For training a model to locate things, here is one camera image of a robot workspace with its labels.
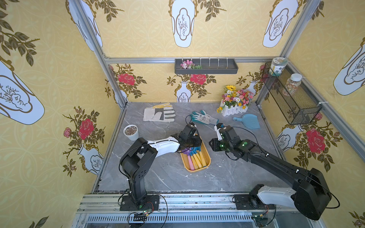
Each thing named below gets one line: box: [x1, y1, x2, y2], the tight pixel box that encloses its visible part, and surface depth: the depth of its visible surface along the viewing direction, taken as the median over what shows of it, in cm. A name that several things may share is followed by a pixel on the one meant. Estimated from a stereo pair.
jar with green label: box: [268, 57, 289, 77], surface depth 87 cm
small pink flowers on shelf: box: [180, 59, 202, 70], surface depth 89 cm
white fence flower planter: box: [216, 85, 254, 117], surface depth 106 cm
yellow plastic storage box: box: [179, 141, 212, 173], surface depth 89 cm
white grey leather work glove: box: [142, 102, 176, 123], surface depth 116 cm
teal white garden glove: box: [190, 109, 220, 125], surface depth 112 cm
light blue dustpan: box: [232, 113, 260, 129], surface depth 111 cm
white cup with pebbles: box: [123, 123, 139, 142], surface depth 97 cm
